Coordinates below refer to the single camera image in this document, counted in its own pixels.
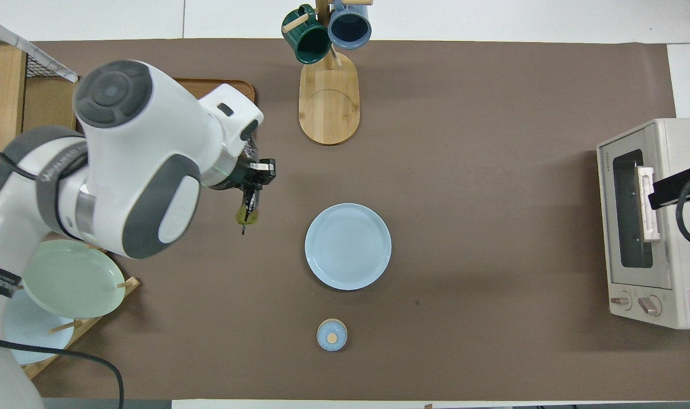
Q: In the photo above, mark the light blue racked plate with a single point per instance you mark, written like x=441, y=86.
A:
x=32, y=335

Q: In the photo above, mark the dark green mug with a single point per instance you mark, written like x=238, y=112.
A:
x=308, y=40

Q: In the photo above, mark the brown table mat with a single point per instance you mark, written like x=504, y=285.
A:
x=464, y=142

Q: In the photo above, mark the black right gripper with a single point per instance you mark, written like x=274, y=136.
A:
x=672, y=187

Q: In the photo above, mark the wooden mug tree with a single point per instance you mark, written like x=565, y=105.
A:
x=329, y=108

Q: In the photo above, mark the blue mug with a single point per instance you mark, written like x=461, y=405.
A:
x=349, y=25

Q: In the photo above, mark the pale green plate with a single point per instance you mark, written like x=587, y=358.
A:
x=72, y=284

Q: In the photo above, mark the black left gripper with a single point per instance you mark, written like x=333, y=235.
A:
x=254, y=173

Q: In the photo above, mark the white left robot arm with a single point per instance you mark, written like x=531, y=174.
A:
x=134, y=170

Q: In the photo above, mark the small blue white bell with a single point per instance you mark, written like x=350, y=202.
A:
x=332, y=335

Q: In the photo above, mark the wooden shelf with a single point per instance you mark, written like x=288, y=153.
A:
x=44, y=108

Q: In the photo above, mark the rectangular wooden tray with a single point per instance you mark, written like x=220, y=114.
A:
x=197, y=88

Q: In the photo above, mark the beige toaster oven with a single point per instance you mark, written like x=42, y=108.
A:
x=686, y=272

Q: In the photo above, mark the glass oven door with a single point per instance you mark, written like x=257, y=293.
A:
x=626, y=227

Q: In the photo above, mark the dark purple eggplant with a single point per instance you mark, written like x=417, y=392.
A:
x=247, y=216

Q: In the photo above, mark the wooden plate rack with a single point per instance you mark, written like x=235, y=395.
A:
x=83, y=332

